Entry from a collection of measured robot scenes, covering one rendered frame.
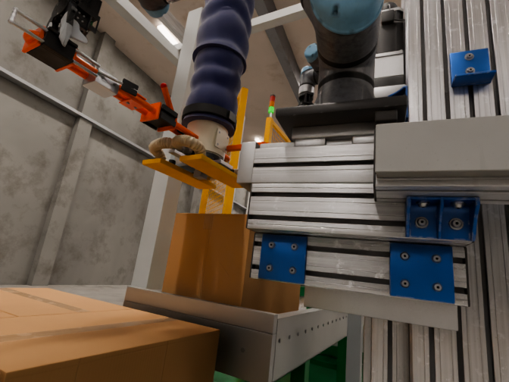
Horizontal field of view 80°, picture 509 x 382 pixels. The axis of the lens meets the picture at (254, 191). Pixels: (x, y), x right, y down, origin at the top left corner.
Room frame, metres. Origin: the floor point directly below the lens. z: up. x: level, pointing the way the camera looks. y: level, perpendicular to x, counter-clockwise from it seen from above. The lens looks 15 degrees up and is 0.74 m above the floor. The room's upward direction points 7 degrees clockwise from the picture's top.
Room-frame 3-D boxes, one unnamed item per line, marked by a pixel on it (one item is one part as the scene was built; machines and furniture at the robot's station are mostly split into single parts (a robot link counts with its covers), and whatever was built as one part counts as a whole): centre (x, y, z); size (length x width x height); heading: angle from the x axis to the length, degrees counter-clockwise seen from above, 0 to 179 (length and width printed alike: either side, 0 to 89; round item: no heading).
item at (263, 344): (1.22, 0.19, 0.47); 0.70 x 0.03 x 0.15; 61
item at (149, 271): (2.37, 0.71, 1.50); 0.30 x 0.30 x 3.00; 61
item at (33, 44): (0.64, 0.54, 1.20); 0.08 x 0.07 x 0.05; 149
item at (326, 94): (0.57, -0.17, 1.09); 0.15 x 0.15 x 0.10
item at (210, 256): (1.52, 0.02, 0.75); 0.60 x 0.40 x 0.40; 150
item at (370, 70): (0.56, -0.17, 1.20); 0.13 x 0.12 x 0.14; 162
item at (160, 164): (1.20, 0.30, 1.10); 0.34 x 0.10 x 0.05; 149
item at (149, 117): (0.94, 0.35, 1.20); 0.10 x 0.08 x 0.06; 59
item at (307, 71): (1.31, -0.20, 1.69); 0.09 x 0.08 x 0.11; 54
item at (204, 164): (1.11, 0.14, 1.10); 0.34 x 0.10 x 0.05; 149
